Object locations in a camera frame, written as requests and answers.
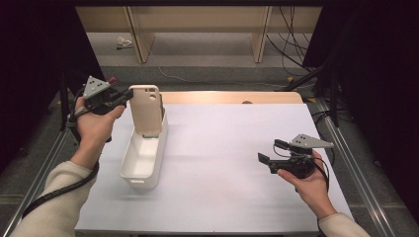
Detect wooden shelf unit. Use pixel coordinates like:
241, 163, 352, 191
74, 5, 323, 64

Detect white plastic storage bin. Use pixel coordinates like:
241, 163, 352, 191
119, 108, 169, 190

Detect crumpled white paper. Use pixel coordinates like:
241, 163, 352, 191
116, 36, 133, 50

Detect beige phone case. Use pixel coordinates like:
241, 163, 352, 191
127, 84, 165, 136

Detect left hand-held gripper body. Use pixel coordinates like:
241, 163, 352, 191
82, 75, 119, 116

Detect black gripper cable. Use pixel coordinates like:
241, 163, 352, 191
22, 87, 100, 218
272, 144, 330, 192

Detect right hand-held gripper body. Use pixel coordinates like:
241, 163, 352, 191
267, 132, 335, 181

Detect white table cover sheet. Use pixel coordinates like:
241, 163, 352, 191
75, 103, 354, 233

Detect person's right hand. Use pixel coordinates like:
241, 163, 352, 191
276, 149, 338, 220

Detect dark curtain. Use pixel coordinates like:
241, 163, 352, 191
0, 0, 107, 172
302, 0, 419, 225

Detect white floor cable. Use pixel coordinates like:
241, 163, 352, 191
157, 66, 288, 88

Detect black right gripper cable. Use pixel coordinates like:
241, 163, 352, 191
272, 144, 330, 192

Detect tangle of black cables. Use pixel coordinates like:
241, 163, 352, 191
266, 6, 317, 77

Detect person's left hand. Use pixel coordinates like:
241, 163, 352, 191
74, 97, 126, 160

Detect aluminium rail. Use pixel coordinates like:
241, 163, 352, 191
0, 102, 83, 237
315, 98, 396, 237

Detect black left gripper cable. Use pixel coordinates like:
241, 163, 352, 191
22, 87, 100, 218

